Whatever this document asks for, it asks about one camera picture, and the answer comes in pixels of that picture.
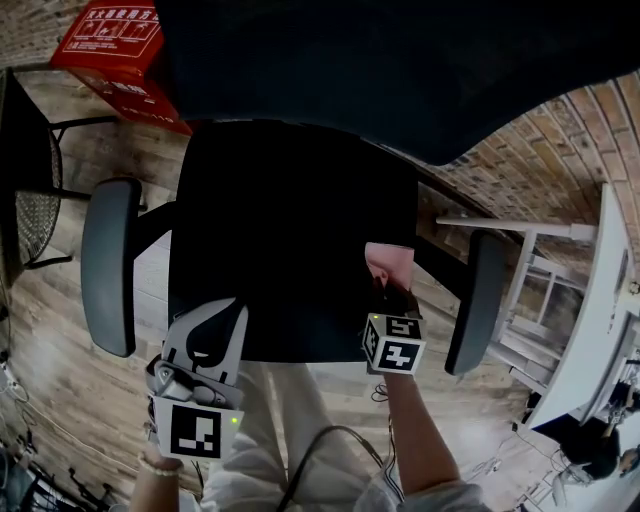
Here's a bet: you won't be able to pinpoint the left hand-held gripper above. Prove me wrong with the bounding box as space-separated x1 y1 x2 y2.
145 297 251 461

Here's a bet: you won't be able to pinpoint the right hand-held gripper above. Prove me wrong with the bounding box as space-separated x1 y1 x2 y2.
362 278 428 376

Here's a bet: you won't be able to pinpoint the pink cloth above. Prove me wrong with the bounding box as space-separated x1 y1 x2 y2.
364 241 417 292

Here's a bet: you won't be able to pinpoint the black office chair seat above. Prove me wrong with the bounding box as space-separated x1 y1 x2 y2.
166 119 422 365

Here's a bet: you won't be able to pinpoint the person's left forearm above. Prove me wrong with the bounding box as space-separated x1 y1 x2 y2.
128 448 185 512

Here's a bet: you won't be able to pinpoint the person's right forearm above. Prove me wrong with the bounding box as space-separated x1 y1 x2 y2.
381 371 465 497

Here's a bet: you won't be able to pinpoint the dark grey chair armrest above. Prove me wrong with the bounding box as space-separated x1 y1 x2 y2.
443 230 508 377
80 178 145 358

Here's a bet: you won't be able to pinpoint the person's white trousers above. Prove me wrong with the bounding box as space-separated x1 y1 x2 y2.
233 361 397 501

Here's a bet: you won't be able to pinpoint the white power strip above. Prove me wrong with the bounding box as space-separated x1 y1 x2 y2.
0 363 22 397

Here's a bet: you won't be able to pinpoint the white table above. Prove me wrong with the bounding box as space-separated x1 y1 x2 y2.
433 181 640 432

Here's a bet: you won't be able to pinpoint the woven wicker chair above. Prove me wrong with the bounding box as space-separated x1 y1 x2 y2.
0 66 122 272

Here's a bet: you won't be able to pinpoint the red printed box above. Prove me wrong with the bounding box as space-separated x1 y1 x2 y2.
49 0 195 137

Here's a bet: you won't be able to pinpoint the white bead bracelet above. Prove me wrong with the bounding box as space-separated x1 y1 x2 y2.
136 451 185 477

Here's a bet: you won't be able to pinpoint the black cable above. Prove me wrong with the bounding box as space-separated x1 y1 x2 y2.
283 423 385 512

